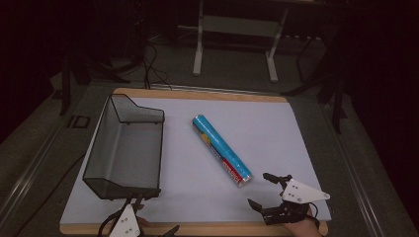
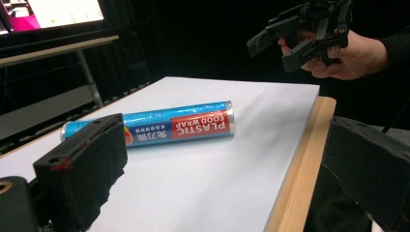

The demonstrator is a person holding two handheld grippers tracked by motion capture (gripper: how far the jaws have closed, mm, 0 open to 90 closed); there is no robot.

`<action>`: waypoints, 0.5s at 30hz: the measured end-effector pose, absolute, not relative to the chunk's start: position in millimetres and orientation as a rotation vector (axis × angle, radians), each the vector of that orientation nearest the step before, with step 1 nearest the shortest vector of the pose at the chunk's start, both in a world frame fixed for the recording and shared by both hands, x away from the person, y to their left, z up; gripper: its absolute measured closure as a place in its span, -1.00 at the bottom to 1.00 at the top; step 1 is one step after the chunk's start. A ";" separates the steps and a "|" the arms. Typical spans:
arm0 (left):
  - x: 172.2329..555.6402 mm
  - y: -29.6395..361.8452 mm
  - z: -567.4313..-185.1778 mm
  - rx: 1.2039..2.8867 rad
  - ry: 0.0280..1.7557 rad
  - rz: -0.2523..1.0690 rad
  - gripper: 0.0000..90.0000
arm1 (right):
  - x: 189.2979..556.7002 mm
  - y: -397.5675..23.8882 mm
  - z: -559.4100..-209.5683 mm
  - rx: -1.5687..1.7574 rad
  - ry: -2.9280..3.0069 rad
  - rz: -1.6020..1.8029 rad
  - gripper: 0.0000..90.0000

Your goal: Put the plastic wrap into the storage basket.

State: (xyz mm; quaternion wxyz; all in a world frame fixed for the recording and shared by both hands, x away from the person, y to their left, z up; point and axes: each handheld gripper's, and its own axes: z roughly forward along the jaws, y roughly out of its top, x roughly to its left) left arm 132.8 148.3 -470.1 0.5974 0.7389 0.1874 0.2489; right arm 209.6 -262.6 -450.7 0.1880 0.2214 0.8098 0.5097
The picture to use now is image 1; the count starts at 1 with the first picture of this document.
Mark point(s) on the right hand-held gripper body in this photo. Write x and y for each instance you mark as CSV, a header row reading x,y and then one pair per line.
x,y
301,192

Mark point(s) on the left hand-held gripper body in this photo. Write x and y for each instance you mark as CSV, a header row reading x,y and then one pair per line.
x,y
126,222

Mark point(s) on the blue cling film roll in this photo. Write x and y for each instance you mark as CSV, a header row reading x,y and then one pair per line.
x,y
220,148

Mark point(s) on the person's left hand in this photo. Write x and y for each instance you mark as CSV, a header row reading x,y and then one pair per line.
x,y
143,222

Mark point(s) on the person's right hand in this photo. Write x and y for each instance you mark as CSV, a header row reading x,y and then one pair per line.
x,y
304,228

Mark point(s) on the white table mat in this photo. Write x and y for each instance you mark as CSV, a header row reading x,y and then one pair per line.
x,y
204,197

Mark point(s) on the black tripod stand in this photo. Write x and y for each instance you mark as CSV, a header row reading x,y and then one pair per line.
x,y
70,70
336,98

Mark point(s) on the white metal stand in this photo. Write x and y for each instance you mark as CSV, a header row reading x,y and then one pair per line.
x,y
237,26

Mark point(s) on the small black floor bracket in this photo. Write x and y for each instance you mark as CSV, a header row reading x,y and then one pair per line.
x,y
78,121

